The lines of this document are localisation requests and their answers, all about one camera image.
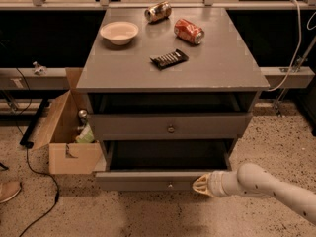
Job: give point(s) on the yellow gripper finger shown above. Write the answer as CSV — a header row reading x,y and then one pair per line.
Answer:
x,y
200,185

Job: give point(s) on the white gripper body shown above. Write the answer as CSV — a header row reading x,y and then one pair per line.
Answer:
x,y
215,183

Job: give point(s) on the grey drawer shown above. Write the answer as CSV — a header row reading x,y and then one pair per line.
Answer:
x,y
162,165
163,127

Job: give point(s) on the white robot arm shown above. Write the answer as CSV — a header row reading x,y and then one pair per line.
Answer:
x,y
251,180

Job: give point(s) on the grey wooden drawer cabinet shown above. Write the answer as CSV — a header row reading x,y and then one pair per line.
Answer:
x,y
221,75

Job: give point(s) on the green packet in box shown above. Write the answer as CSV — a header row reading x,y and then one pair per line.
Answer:
x,y
86,135

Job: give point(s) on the black snack bar packet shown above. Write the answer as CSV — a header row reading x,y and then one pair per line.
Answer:
x,y
170,59

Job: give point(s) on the open cardboard box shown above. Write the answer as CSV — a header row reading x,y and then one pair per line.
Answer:
x,y
61,128

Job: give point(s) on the metal bottle in box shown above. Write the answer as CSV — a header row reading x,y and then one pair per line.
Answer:
x,y
83,116

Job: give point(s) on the red soda can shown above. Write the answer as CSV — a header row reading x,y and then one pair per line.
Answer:
x,y
188,31

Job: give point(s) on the white ceramic bowl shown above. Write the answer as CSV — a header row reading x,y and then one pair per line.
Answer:
x,y
119,33

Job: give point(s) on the gold soda can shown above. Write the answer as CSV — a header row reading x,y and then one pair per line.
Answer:
x,y
158,12

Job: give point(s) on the tan shoe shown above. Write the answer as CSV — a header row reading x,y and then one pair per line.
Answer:
x,y
9,190

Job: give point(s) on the clear plastic bottle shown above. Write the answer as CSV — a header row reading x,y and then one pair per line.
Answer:
x,y
39,70

